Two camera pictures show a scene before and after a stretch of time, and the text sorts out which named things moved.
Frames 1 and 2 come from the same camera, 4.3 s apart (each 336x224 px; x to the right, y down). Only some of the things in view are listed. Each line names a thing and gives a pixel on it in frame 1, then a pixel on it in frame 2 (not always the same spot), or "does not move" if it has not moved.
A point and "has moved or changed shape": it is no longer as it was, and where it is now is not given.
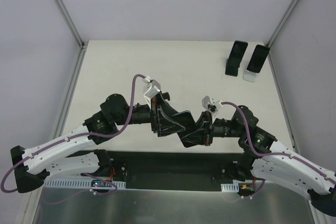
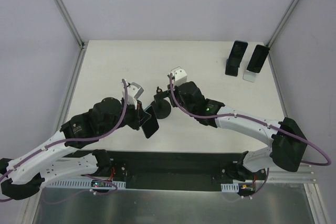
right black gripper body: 207,128 → 171,92
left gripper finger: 166,126 → 144,116
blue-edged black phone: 186,119 has moved or changed shape
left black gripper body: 154,118 → 142,115
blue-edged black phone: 237,52 does not move
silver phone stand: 250,76 does not move
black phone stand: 231,70 does not move
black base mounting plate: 177,171 does not move
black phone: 258,58 does not move
